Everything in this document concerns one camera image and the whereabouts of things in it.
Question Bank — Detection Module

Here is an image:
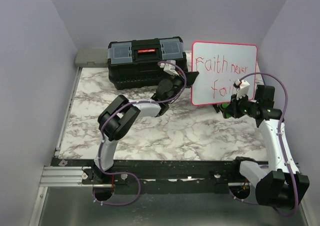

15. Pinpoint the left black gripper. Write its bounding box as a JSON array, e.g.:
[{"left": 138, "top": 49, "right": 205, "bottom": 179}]
[{"left": 166, "top": 68, "right": 198, "bottom": 104}]

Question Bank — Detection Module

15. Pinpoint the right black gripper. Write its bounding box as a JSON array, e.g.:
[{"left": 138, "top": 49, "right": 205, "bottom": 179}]
[{"left": 224, "top": 91, "right": 259, "bottom": 119}]

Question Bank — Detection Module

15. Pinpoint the green whiteboard eraser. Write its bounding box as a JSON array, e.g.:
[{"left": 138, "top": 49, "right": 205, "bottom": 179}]
[{"left": 219, "top": 102, "right": 231, "bottom": 119}]

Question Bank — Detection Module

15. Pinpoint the pink framed whiteboard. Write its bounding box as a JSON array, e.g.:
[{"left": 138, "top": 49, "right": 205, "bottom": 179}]
[{"left": 191, "top": 41, "right": 258, "bottom": 106}]

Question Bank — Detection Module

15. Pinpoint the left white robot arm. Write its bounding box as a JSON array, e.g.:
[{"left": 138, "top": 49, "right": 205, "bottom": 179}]
[{"left": 93, "top": 71, "right": 199, "bottom": 184}]

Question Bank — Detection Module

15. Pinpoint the black plastic toolbox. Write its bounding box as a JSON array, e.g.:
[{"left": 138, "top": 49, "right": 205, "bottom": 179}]
[{"left": 107, "top": 36, "right": 188, "bottom": 90}]

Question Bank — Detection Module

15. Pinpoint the grey plastic case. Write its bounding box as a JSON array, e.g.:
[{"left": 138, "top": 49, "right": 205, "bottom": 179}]
[{"left": 74, "top": 48, "right": 108, "bottom": 68}]

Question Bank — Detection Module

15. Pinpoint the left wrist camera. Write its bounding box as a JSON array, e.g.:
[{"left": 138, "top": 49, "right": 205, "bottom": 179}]
[{"left": 160, "top": 60, "right": 179, "bottom": 76}]

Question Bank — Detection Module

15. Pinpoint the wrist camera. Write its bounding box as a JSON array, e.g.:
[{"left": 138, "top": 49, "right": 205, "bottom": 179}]
[
  {"left": 233, "top": 79, "right": 250, "bottom": 100},
  {"left": 160, "top": 60, "right": 179, "bottom": 76}
]

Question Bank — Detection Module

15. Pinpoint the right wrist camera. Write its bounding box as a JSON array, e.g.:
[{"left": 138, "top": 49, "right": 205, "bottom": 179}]
[{"left": 233, "top": 79, "right": 250, "bottom": 100}]

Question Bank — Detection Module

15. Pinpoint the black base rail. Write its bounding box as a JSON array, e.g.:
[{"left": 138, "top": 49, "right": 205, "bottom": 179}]
[{"left": 50, "top": 158, "right": 249, "bottom": 197}]

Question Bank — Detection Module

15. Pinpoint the aluminium extrusion frame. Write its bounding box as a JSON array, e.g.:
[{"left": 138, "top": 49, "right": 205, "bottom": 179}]
[{"left": 27, "top": 164, "right": 96, "bottom": 226}]

